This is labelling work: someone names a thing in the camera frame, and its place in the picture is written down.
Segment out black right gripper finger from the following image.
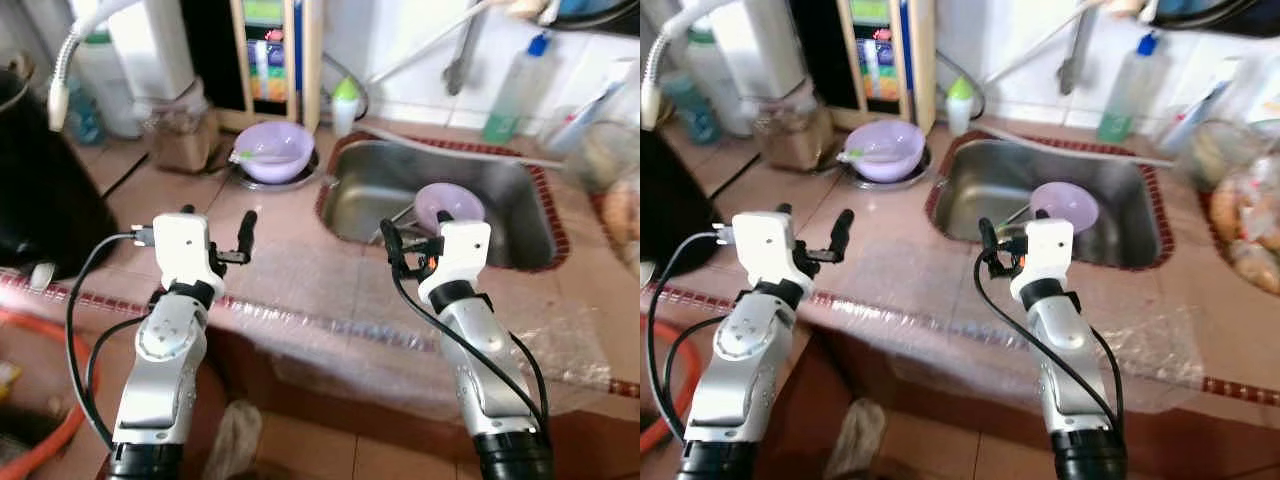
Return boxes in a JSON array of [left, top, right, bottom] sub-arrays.
[[379, 219, 405, 278], [976, 217, 1002, 278]]

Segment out large steel bowl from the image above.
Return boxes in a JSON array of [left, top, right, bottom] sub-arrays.
[[232, 150, 323, 193], [840, 150, 933, 191]]

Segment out lilac plastic bowl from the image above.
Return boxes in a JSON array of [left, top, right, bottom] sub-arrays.
[[413, 182, 487, 236], [232, 121, 316, 185], [843, 120, 927, 184], [1028, 181, 1101, 234]]

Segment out stainless steel sink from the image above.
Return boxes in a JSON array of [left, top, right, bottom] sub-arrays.
[[318, 135, 569, 271], [925, 132, 1176, 271]]

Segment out glass jar brown contents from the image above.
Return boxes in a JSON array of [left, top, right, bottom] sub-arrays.
[[752, 80, 836, 171], [143, 80, 221, 173]]

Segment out clear bubble wrap sheet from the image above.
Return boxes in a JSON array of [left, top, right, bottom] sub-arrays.
[[815, 235, 1206, 411], [215, 235, 611, 401]]

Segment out black electric kettle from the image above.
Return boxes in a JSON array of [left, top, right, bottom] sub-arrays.
[[640, 125, 721, 281], [0, 60, 119, 281]]

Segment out teal plastic bottle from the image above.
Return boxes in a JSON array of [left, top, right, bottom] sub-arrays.
[[665, 75, 721, 146], [65, 85, 106, 146]]

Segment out small white bottle green cap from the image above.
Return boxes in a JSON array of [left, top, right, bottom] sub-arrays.
[[945, 76, 975, 137], [331, 77, 361, 138]]

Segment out white jug green lid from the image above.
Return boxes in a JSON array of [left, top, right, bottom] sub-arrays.
[[685, 25, 751, 136], [72, 28, 143, 139]]

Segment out clear bag of food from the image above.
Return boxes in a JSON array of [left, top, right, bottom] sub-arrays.
[[1205, 155, 1280, 298], [598, 170, 641, 256]]

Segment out white water filter unit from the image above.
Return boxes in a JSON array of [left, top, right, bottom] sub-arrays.
[[700, 0, 806, 99], [105, 0, 198, 101]]

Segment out beige water ionizer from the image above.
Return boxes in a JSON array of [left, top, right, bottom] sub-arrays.
[[230, 0, 324, 133], [838, 0, 936, 131]]

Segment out dish soap bottle blue cap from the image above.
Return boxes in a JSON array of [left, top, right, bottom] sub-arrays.
[[1095, 32, 1166, 144], [482, 32, 554, 144]]

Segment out grey mop head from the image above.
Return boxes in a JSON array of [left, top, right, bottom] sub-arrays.
[[203, 400, 263, 480], [825, 398, 889, 480]]

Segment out clear plastic container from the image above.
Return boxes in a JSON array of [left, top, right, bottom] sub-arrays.
[[570, 118, 641, 193], [1175, 118, 1271, 191]]

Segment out white slanted pipe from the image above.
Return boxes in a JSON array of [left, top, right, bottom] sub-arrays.
[[365, 0, 506, 86], [980, 0, 1111, 86]]

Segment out white and blue tube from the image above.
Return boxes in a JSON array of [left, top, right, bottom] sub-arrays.
[[550, 60, 637, 153], [1160, 60, 1243, 153]]

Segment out black pan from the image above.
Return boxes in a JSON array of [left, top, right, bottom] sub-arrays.
[[555, 0, 641, 39], [1150, 0, 1280, 41]]

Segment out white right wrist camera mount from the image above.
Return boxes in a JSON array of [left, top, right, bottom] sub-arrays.
[[1008, 218, 1077, 308], [417, 220, 492, 308]]

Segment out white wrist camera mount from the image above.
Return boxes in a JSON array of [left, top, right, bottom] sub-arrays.
[[1008, 218, 1077, 308], [417, 220, 492, 308], [150, 212, 228, 293], [730, 211, 807, 293]]

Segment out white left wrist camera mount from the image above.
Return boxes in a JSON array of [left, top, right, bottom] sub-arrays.
[[730, 211, 807, 293], [150, 212, 228, 293]]

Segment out black kettle cord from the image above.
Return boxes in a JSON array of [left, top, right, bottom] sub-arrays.
[[98, 152, 151, 201], [709, 152, 761, 201]]

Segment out thin white hose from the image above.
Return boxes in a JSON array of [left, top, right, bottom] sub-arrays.
[[352, 122, 569, 171], [975, 120, 1176, 169]]

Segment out black power cord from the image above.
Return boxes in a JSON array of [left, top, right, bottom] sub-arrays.
[[935, 55, 986, 121], [322, 55, 369, 121]]

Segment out grey flexible spout hose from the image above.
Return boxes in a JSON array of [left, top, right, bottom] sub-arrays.
[[641, 0, 736, 131], [47, 0, 141, 133]]

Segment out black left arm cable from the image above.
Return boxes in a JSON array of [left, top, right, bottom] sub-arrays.
[[63, 232, 161, 451], [645, 232, 741, 446]]

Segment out orange hose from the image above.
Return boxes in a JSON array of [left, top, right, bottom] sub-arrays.
[[640, 315, 701, 456], [0, 305, 96, 480]]

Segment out metal wall faucet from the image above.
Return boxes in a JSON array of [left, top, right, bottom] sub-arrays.
[[443, 0, 496, 98], [1056, 0, 1101, 98]]

